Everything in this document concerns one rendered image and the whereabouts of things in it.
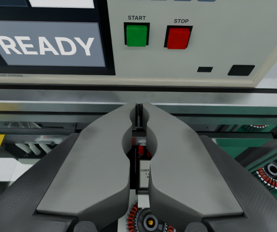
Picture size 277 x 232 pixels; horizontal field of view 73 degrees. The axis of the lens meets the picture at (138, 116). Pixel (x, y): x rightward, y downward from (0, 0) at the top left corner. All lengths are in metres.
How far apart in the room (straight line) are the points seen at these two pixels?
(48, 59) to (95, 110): 0.07
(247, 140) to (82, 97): 0.24
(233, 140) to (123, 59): 0.20
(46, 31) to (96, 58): 0.05
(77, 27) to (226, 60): 0.15
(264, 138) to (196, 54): 0.18
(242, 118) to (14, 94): 0.28
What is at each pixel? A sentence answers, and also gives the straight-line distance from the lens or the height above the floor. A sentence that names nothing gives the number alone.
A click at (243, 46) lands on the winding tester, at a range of 0.22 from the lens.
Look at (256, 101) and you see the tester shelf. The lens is 0.26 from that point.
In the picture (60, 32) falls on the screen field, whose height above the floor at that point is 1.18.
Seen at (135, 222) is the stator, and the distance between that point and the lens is 0.47.
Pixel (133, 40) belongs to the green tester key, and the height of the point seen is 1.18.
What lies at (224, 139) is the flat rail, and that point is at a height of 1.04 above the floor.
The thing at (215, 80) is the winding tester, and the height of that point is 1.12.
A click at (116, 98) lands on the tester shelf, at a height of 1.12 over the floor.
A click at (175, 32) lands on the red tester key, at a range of 0.18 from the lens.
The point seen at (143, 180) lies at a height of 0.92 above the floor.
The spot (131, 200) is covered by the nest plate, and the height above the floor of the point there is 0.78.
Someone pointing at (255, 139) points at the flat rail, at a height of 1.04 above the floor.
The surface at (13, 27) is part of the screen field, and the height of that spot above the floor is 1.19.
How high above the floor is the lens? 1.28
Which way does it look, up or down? 57 degrees down
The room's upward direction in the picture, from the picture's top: 2 degrees clockwise
